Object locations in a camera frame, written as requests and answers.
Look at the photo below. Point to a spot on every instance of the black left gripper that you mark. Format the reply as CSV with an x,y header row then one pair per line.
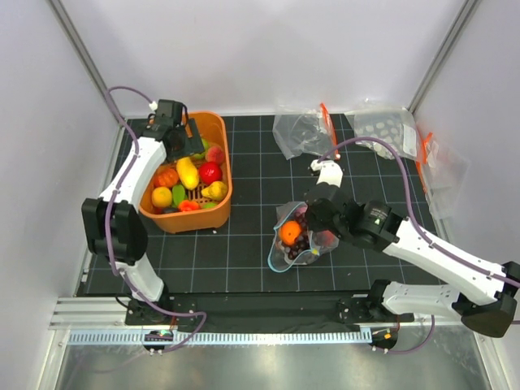
x,y
193,145

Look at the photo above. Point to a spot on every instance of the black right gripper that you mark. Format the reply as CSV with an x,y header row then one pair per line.
x,y
311,221

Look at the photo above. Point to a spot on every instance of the orange plastic basket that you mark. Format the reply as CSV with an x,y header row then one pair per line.
x,y
211,127

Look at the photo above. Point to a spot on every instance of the purple grape bunch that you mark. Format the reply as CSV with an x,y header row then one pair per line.
x,y
302,243

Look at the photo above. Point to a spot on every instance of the orange fruit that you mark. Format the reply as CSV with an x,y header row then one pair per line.
x,y
289,232

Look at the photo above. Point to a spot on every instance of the clear blue-zip bag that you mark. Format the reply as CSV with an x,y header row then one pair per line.
x,y
276,259

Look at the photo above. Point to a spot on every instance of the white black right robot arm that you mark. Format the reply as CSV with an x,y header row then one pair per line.
x,y
479,293

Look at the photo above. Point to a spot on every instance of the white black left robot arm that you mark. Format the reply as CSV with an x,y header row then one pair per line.
x,y
112,225

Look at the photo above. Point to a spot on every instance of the clear orange-zip bag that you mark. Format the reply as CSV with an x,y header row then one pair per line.
x,y
442,171
298,130

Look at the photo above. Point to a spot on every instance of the clear bag with white pieces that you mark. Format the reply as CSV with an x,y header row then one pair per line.
x,y
393,124

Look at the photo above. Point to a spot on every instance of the clear orange-zip bag far right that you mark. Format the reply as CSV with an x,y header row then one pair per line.
x,y
442,171

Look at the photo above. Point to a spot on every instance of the pink peach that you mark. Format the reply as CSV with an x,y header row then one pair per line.
x,y
215,154

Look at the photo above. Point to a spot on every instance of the yellow mango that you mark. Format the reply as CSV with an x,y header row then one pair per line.
x,y
188,173

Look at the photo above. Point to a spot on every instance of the orange pumpkin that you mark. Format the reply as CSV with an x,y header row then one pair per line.
x,y
166,178

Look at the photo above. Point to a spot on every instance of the green pepper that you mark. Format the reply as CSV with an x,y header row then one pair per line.
x,y
179,195

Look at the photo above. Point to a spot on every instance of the yellow pear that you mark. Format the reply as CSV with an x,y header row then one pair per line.
x,y
216,191

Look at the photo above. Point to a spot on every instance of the red orange tomato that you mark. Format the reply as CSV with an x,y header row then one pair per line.
x,y
187,205

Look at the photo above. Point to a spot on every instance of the yellow orange lemon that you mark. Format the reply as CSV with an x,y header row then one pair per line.
x,y
161,197

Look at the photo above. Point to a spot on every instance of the black grid mat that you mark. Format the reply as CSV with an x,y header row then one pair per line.
x,y
233,257

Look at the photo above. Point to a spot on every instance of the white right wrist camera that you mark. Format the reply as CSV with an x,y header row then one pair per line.
x,y
327,171

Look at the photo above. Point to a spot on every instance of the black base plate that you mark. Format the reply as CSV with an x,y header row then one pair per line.
x,y
275,311

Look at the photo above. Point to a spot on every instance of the left aluminium frame post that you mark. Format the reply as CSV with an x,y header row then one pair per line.
x,y
67,25

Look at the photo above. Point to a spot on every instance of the aluminium frame post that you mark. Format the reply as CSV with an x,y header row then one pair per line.
x,y
452,36
67,25

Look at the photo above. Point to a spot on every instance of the aluminium front rail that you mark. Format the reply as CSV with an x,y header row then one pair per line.
x,y
91,312

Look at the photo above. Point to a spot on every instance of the right aluminium frame post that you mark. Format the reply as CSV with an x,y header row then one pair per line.
x,y
452,36

